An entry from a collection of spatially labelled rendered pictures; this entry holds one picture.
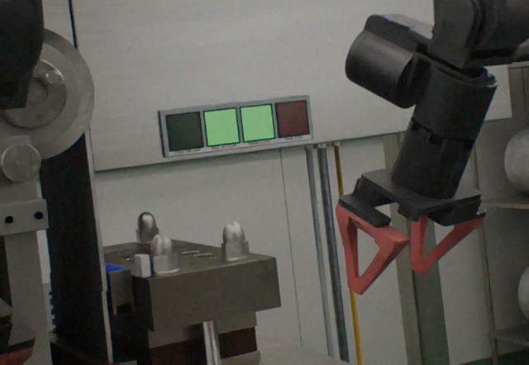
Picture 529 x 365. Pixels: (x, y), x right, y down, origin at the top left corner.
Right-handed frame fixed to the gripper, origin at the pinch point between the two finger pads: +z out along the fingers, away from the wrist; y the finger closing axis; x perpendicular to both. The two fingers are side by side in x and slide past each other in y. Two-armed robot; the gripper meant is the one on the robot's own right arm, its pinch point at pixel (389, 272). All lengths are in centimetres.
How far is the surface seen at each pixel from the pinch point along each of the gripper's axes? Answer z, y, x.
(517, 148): 88, -315, -134
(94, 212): 14.1, 0.2, -37.5
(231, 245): 15.9, -13.8, -28.3
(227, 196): 129, -223, -194
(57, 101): 2.5, 4.3, -42.9
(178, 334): 26.8, -8.7, -28.0
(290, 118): 14, -51, -52
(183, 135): 18, -34, -58
